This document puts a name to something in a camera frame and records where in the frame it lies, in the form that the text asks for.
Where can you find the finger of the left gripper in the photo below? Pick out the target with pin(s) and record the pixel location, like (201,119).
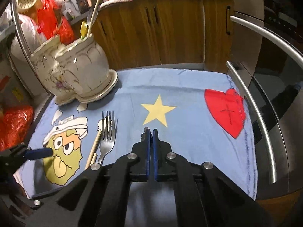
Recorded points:
(38,153)

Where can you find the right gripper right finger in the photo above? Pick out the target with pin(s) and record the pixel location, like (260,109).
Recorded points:
(204,195)

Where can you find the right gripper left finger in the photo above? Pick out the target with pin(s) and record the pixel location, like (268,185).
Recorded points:
(99,195)

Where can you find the wooden chopstick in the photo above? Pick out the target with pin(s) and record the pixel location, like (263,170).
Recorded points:
(93,149)

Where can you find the silver fork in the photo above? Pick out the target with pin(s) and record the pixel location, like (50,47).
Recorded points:
(108,134)

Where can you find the wooden kitchen cabinet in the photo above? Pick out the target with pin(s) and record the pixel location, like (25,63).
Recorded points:
(144,33)

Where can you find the red plastic bag lower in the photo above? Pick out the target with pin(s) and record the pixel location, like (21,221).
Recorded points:
(15,124)

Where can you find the blue cartoon cloth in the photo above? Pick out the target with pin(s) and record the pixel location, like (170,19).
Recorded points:
(198,113)

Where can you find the cream ceramic double utensil holder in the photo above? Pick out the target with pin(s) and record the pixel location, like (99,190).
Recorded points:
(78,71)

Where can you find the yellow green plastic spoon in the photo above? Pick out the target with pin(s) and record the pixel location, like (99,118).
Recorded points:
(84,29)

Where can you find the red plastic bag hanging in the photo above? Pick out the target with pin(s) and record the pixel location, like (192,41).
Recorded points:
(52,22)

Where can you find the stainless steel oven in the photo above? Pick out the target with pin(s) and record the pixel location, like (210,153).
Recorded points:
(274,80)

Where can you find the chrome curved rail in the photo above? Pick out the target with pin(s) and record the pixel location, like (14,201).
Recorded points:
(22,40)

